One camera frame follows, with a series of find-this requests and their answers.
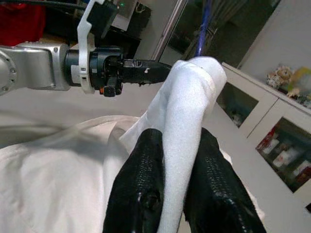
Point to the white glass door cabinet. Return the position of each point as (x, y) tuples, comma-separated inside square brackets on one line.
[(267, 102)]

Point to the pale plush toy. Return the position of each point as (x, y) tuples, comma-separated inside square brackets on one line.
[(301, 77)]

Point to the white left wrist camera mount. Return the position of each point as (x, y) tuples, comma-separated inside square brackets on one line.
[(83, 31)]

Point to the blue plastic hanger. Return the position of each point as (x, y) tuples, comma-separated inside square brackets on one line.
[(203, 31)]

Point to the white polo shirt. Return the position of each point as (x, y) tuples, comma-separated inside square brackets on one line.
[(184, 109)]

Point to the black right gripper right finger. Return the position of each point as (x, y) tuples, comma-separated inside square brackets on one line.
[(218, 194)]

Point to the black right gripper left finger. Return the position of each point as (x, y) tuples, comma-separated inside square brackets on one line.
[(136, 184)]

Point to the speckled plush toy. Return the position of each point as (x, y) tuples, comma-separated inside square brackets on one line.
[(279, 76)]

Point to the red polo shirt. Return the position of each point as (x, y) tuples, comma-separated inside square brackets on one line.
[(22, 21)]

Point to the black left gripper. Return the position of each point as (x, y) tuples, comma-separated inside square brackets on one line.
[(102, 68)]

